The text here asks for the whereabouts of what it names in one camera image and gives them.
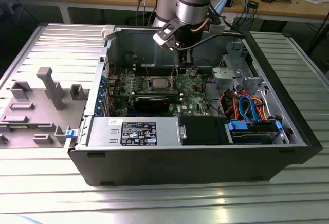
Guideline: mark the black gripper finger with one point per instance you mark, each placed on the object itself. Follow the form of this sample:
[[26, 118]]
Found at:
[[181, 63]]

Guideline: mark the silver CPU plate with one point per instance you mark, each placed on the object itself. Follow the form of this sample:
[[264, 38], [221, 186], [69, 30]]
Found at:
[[159, 83]]

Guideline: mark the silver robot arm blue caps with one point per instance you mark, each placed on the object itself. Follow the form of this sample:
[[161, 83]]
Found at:
[[192, 3]]

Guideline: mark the black RAM slot bank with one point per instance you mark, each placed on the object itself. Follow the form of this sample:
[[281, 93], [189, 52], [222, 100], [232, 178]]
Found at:
[[154, 71], [154, 94]]

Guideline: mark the CPU socket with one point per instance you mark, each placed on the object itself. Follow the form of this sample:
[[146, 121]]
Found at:
[[150, 85]]

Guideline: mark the green motherboard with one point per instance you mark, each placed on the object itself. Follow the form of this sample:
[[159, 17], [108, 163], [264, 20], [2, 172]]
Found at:
[[190, 98]]

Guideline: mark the black graphics card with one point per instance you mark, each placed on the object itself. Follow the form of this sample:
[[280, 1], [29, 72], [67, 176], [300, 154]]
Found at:
[[151, 104]]

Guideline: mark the silver drive bay cage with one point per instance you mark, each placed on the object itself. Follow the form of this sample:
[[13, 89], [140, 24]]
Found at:
[[235, 59]]

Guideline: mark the small black box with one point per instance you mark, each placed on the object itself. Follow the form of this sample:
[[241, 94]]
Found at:
[[253, 4]]

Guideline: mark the hard disk in blue carrier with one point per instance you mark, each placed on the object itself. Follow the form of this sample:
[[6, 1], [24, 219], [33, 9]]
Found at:
[[236, 126]]

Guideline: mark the silver power supply with label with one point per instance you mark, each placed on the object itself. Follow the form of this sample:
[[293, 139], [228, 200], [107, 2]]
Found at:
[[102, 131]]

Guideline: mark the black open PC case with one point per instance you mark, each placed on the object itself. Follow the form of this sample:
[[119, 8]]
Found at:
[[180, 167]]

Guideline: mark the blue case latch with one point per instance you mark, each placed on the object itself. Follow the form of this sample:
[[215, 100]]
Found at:
[[70, 134]]

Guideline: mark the grey plastic parts rack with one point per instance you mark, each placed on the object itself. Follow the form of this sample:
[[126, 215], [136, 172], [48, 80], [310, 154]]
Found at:
[[38, 116]]

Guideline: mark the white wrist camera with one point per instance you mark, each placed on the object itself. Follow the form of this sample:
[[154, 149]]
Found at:
[[164, 35]]

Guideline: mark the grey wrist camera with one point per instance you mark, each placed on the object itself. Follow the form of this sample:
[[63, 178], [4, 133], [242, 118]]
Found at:
[[216, 28]]

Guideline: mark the silver metal bracket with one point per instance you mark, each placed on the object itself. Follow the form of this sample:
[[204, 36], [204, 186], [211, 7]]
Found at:
[[223, 76]]

